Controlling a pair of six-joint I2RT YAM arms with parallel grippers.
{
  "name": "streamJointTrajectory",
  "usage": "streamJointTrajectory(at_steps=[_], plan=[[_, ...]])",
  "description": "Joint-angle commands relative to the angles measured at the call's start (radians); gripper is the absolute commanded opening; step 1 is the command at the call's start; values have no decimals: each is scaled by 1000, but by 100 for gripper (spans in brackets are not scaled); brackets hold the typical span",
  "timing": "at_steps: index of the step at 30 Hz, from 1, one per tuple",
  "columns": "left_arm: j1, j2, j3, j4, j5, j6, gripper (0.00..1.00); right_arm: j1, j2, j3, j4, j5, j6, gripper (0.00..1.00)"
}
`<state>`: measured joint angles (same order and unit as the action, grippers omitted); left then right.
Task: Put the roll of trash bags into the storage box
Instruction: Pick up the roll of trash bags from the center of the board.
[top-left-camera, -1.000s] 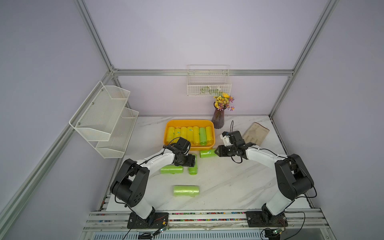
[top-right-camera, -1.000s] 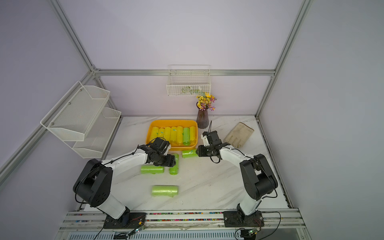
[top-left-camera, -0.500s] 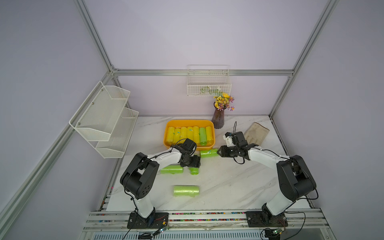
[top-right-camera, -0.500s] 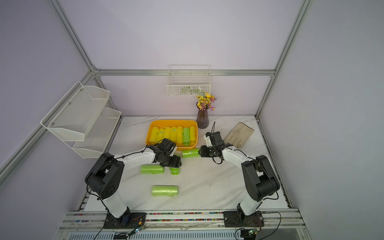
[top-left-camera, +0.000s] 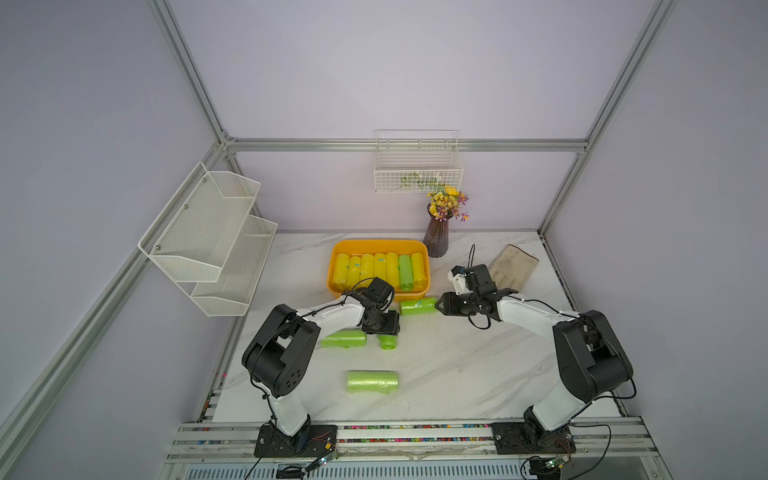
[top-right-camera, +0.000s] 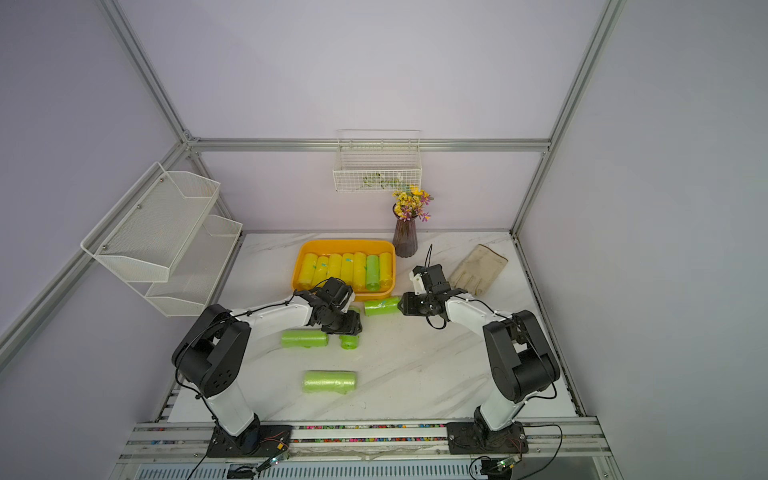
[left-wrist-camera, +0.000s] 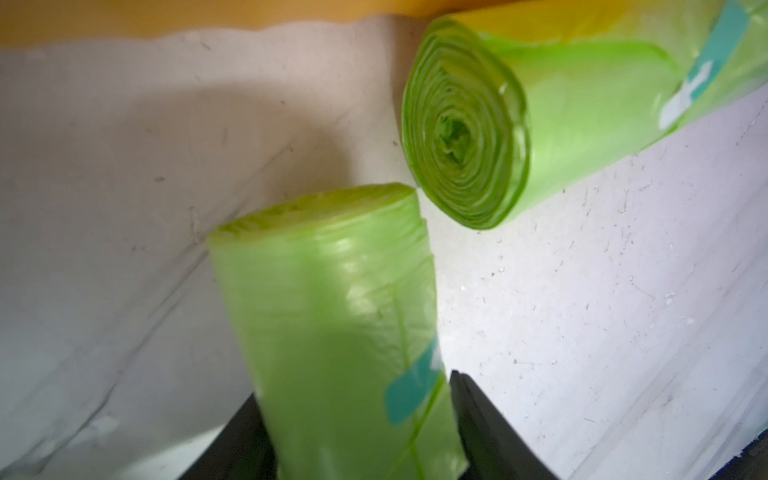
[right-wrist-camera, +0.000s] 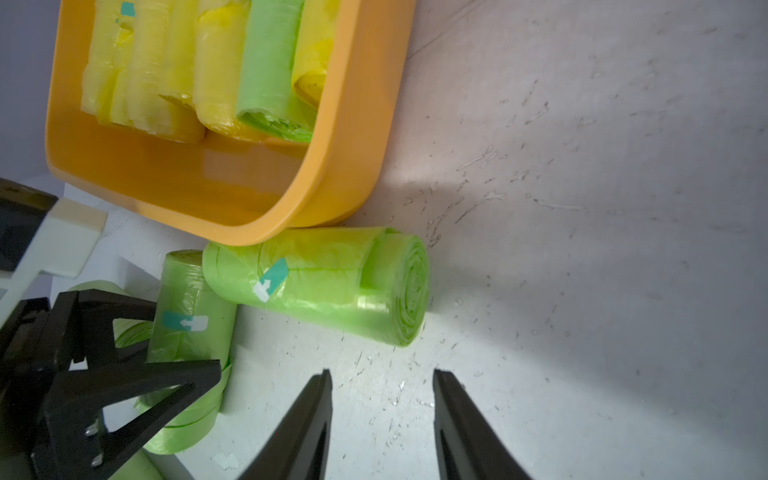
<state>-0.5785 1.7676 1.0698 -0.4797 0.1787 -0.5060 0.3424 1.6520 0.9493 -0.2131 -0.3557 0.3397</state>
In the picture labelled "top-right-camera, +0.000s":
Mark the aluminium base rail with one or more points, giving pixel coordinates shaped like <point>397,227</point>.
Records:
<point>362,440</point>

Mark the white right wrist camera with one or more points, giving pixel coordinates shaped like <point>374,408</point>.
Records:
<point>417,283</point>

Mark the yellow trash bag roll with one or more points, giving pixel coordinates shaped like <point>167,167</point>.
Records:
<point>307,271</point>
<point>335,265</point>
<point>347,268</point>
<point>385,270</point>
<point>321,270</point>
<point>359,271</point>

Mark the white wire wall basket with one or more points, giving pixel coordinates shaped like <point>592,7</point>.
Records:
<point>371,160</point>

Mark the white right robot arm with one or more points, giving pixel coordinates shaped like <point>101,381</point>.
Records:
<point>522,364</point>

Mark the cream work glove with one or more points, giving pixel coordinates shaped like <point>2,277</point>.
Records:
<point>478,270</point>

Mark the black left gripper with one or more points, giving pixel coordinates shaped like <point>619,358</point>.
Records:
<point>351,327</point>

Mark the purple glass vase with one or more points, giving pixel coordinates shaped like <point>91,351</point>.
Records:
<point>405,240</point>

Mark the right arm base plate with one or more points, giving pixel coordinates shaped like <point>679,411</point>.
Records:
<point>470,438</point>

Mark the orange plastic storage box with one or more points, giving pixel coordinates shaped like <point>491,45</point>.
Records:
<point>325,247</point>

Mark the aluminium corner frame post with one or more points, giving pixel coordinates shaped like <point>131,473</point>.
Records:
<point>597,42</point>

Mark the white mesh lower shelf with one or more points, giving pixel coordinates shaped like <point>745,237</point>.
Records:
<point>193,282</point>

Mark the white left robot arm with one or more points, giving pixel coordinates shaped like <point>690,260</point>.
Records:
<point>210,356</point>

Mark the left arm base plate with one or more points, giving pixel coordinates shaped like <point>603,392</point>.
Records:
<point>266,441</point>

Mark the yellow purple artificial flowers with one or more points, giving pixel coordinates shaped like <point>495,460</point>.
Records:
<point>412,204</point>

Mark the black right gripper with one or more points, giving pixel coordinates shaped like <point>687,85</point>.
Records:
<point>410,304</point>

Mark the light green trash bag roll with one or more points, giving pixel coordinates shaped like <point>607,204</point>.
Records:
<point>327,381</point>

